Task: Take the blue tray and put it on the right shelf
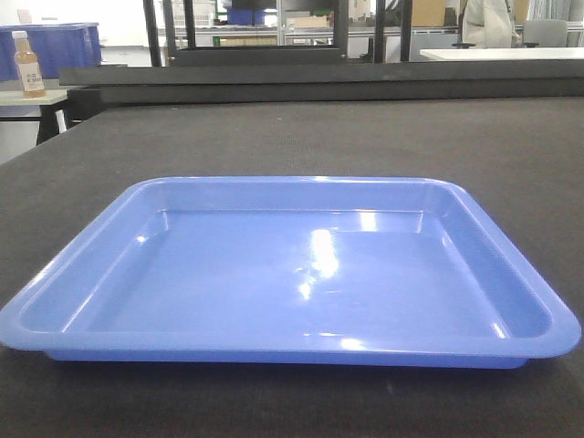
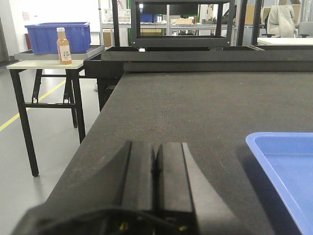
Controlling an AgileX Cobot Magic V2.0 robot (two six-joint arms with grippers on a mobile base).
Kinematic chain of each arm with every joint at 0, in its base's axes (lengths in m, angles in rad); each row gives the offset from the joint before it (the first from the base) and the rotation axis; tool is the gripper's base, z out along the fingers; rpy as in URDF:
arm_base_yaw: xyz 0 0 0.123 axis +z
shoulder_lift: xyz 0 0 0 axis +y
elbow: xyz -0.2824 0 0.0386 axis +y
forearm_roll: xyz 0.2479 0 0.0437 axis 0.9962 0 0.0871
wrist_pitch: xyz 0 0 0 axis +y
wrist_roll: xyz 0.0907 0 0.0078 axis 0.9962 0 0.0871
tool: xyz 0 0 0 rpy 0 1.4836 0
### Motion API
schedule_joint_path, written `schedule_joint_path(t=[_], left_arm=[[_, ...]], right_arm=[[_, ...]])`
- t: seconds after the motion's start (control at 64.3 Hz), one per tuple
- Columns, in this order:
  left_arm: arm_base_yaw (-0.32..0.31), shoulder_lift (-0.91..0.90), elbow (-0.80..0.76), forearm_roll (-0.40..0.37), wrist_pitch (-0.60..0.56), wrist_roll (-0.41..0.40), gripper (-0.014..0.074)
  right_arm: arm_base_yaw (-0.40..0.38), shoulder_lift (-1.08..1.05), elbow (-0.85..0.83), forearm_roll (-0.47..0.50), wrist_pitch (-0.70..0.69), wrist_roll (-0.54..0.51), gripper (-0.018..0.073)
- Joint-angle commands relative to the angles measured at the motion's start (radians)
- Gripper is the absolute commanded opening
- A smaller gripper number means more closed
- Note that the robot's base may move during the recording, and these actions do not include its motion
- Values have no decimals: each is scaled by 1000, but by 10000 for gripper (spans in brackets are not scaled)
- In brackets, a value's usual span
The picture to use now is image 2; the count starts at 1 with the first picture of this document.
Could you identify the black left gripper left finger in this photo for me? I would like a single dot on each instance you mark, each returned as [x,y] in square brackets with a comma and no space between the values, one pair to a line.
[128,178]

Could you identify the blue crate on side table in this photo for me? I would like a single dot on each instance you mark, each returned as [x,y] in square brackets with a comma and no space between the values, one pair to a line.
[43,37]

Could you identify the black metal frame rack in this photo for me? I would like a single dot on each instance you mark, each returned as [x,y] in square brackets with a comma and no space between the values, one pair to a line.
[182,23]

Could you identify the light blue plastic tray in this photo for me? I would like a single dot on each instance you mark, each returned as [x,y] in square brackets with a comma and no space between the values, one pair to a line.
[287,160]

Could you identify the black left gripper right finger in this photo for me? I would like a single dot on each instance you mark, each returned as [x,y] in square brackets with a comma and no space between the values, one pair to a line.
[186,198]

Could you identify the orange juice bottle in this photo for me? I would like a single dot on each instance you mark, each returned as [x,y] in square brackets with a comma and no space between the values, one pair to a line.
[63,47]

